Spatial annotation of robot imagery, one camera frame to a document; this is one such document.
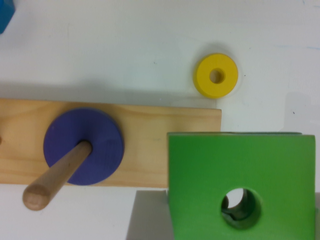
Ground green square block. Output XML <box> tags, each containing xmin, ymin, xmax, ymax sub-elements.
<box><xmin>168</xmin><ymin>133</ymin><xmax>316</xmax><ymax>240</ymax></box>

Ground blue octagonal block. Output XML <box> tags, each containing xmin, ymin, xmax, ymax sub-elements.
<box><xmin>0</xmin><ymin>0</ymin><xmax>15</xmax><ymax>34</ymax></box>

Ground wooden peg base board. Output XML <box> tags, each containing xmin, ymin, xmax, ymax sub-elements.
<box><xmin>0</xmin><ymin>99</ymin><xmax>222</xmax><ymax>188</ymax></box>

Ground middle wooden peg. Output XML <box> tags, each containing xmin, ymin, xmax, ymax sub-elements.
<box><xmin>22</xmin><ymin>141</ymin><xmax>92</xmax><ymax>211</ymax></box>

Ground yellow ring block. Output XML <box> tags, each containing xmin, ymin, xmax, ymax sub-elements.
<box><xmin>193</xmin><ymin>53</ymin><xmax>238</xmax><ymax>99</ymax></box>

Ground purple ring block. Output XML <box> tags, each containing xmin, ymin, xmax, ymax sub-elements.
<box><xmin>43</xmin><ymin>108</ymin><xmax>125</xmax><ymax>185</ymax></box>

